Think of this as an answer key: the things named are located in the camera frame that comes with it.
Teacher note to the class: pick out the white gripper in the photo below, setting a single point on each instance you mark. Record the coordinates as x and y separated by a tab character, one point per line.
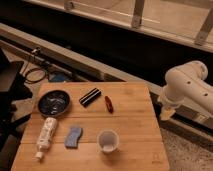
168	107

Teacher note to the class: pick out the dark round bowl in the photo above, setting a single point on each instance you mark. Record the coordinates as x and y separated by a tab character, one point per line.
54	103

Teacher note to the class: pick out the white squeeze tube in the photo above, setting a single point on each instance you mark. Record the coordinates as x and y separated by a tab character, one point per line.
45	137

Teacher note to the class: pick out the blue object on floor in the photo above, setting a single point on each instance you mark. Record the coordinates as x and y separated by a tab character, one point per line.
58	78

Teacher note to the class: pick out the red chili pepper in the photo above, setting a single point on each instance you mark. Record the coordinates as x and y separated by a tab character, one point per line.
108	104

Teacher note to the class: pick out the black box with white stripes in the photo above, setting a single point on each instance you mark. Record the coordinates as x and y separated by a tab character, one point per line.
89	97

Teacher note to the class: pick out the blue sponge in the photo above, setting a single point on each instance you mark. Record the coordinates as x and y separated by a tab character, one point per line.
73	137

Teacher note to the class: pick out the white plastic cup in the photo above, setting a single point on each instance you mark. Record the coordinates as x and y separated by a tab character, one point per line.
108	141

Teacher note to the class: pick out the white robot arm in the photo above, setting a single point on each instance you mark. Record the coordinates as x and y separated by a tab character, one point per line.
185	81

